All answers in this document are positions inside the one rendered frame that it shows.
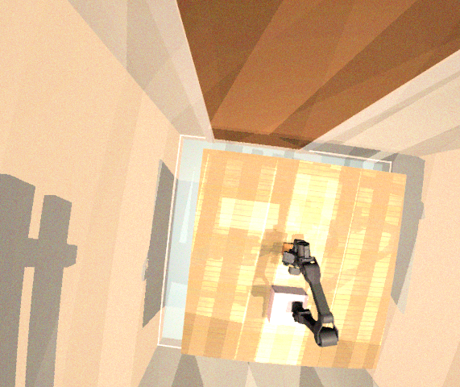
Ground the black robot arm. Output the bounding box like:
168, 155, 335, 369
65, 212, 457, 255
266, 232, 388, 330
282, 242, 339, 347

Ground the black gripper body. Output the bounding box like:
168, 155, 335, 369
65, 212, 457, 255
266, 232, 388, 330
288, 239, 305, 276

